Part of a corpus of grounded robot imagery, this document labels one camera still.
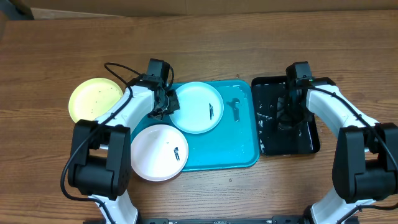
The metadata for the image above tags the light blue plate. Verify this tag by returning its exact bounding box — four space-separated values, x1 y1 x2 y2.
170 82 224 134

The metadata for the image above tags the pink plate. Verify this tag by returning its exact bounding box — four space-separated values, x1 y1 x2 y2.
131 124 189 182

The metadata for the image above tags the yellow plate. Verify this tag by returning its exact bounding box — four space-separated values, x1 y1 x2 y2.
68 78 123 123

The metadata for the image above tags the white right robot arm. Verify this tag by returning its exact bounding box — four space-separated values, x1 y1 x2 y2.
279 77 397 223

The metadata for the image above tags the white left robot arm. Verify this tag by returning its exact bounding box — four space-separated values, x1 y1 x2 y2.
61 74 188 223

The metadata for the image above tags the black plastic water tray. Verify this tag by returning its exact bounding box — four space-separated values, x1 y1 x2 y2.
251 76 320 156

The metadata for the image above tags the teal plastic tray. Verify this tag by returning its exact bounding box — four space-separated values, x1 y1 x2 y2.
131 80 259 171

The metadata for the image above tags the cardboard box wall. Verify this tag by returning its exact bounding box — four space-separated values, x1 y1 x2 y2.
23 0 397 16

